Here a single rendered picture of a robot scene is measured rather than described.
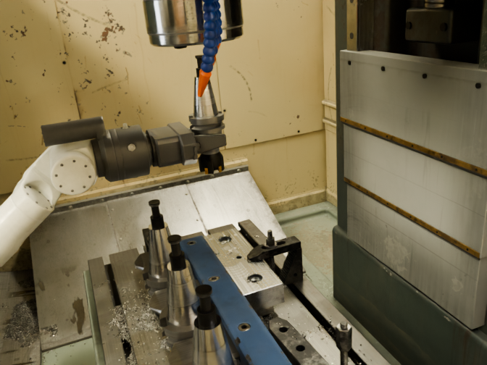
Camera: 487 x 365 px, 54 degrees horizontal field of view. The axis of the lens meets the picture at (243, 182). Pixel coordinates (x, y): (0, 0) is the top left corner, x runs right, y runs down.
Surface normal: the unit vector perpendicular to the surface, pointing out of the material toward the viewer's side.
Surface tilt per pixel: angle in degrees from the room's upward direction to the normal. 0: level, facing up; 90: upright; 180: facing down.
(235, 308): 0
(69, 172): 92
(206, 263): 0
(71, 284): 24
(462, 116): 90
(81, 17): 90
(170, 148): 90
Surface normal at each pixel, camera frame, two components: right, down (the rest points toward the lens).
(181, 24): -0.17, 0.38
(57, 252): 0.07, -0.71
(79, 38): 0.36, 0.32
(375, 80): -0.92, 0.21
